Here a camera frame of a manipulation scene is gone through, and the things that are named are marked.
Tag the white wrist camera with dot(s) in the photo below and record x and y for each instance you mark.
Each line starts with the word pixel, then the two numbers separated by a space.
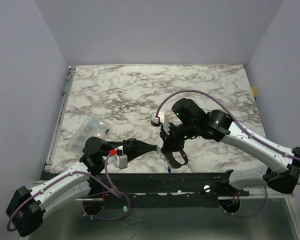
pixel 160 120
pixel 120 159

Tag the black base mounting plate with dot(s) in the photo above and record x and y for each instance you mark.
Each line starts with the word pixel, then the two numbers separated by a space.
pixel 163 190

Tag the clear plastic compartment box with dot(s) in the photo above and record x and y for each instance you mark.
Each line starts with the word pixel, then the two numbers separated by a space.
pixel 93 126

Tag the wire keyring with keys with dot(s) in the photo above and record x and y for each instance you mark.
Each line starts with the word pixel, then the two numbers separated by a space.
pixel 162 157

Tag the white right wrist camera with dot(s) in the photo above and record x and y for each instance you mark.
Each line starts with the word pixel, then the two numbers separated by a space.
pixel 160 120

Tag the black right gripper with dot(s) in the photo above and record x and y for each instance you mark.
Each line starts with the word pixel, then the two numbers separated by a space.
pixel 172 139

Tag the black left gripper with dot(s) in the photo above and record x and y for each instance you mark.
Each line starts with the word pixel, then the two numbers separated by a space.
pixel 134 148

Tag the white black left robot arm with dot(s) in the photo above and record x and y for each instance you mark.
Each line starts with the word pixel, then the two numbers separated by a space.
pixel 28 207

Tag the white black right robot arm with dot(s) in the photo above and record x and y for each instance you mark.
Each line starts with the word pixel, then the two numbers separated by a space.
pixel 281 165

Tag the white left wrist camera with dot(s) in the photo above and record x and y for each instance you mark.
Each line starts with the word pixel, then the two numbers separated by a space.
pixel 120 159

